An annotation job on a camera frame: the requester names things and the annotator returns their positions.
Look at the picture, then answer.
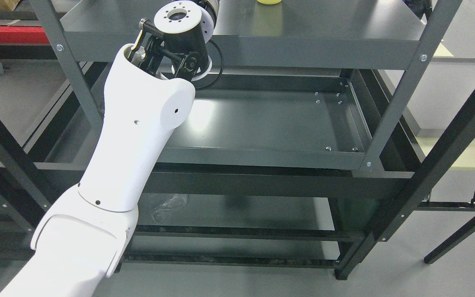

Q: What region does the yellow plastic cup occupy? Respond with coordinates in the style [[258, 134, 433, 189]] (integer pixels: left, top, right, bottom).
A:
[[257, 0, 282, 5]]

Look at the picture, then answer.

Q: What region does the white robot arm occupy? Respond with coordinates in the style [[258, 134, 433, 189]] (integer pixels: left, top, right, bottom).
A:
[[0, 0, 219, 297]]

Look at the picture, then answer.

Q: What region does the grey metal shelf unit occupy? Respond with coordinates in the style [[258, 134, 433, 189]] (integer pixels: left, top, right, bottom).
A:
[[29, 0, 469, 172]]

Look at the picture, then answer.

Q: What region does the black metal frame rack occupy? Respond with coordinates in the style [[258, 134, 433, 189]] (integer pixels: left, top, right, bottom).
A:
[[0, 54, 475, 281]]

